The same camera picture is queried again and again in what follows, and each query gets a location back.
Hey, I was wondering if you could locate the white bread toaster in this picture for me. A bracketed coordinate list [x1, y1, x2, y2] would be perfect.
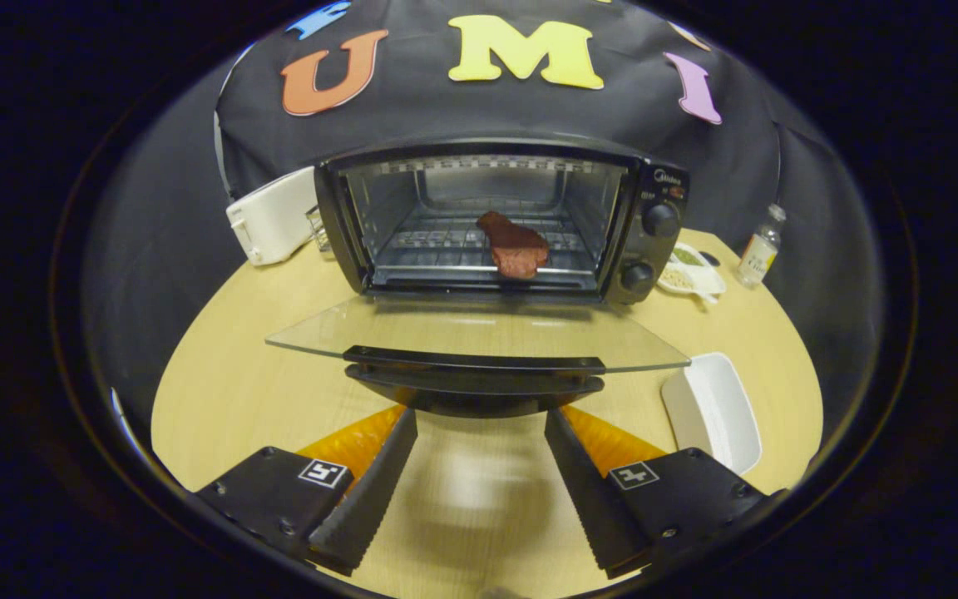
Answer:
[225, 166, 319, 267]

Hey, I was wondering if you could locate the small wire rack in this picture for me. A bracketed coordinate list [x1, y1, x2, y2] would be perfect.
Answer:
[304, 205, 332, 253]

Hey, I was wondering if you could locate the white rectangular plate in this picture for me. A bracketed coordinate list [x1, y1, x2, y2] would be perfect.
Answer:
[660, 352, 763, 477]

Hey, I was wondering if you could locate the small clear glass bottle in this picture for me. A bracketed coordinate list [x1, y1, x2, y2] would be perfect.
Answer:
[737, 204, 788, 289]

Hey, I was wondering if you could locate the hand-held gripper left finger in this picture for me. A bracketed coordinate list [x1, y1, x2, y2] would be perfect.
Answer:
[192, 405, 420, 577]

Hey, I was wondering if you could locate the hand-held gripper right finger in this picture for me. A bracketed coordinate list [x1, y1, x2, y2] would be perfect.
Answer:
[544, 405, 783, 580]

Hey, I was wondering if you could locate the black backdrop cloth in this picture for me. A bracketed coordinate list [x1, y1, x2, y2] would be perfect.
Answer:
[80, 0, 887, 467]

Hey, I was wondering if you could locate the white seasoning dish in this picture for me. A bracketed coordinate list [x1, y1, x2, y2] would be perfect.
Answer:
[656, 241, 728, 302]

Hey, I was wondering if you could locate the black toaster oven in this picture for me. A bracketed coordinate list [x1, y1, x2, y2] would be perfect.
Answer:
[264, 137, 692, 419]

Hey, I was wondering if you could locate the red meat steak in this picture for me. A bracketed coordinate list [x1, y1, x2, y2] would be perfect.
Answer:
[476, 210, 551, 280]

